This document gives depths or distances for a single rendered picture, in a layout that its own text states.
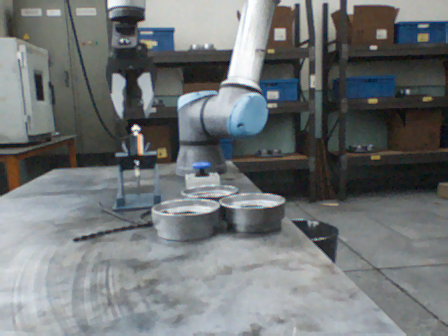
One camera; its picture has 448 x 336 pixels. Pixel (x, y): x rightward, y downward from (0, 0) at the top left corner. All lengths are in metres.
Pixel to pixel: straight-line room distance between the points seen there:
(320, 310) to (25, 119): 2.60
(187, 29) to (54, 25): 1.29
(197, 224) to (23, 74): 2.38
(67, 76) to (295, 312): 4.27
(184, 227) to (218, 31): 4.24
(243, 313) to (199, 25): 4.46
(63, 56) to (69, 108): 0.50
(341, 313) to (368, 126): 4.77
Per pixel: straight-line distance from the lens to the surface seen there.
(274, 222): 0.68
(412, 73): 5.40
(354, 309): 0.45
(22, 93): 2.92
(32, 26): 4.72
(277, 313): 0.43
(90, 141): 4.56
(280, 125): 4.85
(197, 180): 0.90
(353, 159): 4.49
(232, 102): 1.12
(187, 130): 1.22
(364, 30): 4.61
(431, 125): 4.91
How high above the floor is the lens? 0.99
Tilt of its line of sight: 9 degrees down
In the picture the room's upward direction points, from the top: 2 degrees counter-clockwise
